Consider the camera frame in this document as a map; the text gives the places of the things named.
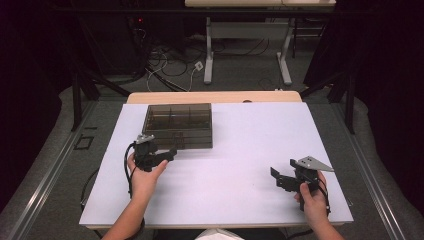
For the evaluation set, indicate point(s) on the black metal stand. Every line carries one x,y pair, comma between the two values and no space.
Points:
349,103
78,100

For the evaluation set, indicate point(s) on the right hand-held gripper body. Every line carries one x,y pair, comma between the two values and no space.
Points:
306,173

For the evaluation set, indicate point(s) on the person's left hand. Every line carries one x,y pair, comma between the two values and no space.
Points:
143,183

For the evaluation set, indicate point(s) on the smoky transparent drawer organizer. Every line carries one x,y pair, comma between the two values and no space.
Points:
180,116

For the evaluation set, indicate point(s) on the white table cover board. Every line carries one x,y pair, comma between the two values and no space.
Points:
226,186

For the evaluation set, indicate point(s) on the white metal frame desk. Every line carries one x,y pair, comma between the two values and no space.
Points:
248,30

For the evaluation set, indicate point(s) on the wooden table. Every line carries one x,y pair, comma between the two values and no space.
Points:
213,97

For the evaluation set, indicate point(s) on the white power strip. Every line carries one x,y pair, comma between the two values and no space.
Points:
198,65

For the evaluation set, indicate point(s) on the person's white garment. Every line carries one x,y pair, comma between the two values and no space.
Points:
218,235

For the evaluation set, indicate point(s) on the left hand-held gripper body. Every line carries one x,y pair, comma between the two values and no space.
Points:
145,153

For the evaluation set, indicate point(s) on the person's right hand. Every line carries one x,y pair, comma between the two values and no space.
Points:
315,203

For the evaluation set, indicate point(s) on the aluminium floor rail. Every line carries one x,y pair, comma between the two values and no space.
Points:
370,173
50,173

